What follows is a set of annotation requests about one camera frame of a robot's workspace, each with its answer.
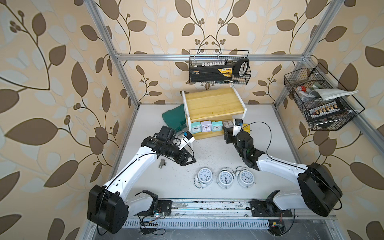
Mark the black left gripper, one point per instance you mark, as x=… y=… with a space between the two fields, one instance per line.
x=181 y=161

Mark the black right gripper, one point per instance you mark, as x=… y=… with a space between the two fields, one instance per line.
x=228 y=136

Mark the clear square alarm clock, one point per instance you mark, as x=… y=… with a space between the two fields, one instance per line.
x=228 y=125

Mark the teal square alarm clock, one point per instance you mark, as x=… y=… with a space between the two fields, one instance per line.
x=196 y=127

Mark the white square alarm clock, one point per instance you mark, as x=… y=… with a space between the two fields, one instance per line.
x=206 y=126

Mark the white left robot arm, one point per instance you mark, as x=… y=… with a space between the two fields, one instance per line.
x=109 y=206

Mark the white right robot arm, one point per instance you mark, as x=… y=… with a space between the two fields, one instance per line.
x=317 y=190

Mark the wooden two-tier shelf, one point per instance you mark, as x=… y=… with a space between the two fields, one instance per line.
x=216 y=105

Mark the yellow power socket cube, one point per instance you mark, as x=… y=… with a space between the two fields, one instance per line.
x=247 y=128

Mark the metal pipe fitting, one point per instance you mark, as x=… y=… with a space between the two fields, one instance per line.
x=162 y=163

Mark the green plastic case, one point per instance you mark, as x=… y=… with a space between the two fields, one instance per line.
x=175 y=118

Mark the white round clock right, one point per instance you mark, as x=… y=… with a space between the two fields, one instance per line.
x=245 y=177

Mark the white round clock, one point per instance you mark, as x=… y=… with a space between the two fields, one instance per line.
x=203 y=178
x=245 y=177
x=225 y=179

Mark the white round clock middle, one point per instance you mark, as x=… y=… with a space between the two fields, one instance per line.
x=225 y=179

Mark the white round clock left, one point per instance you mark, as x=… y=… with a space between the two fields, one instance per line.
x=203 y=178

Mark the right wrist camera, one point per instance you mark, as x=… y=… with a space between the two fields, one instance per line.
x=238 y=125

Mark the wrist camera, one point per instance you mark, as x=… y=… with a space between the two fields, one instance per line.
x=185 y=139
x=238 y=125

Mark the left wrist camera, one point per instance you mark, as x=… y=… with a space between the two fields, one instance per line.
x=185 y=139

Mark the metal rail base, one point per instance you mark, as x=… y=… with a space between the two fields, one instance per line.
x=217 y=214

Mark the black wire basket back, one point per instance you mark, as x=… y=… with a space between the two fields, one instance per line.
x=238 y=58

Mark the black wire basket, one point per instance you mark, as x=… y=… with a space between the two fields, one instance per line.
x=325 y=103
x=238 y=58

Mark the black wire basket right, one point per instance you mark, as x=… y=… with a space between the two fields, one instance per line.
x=325 y=103

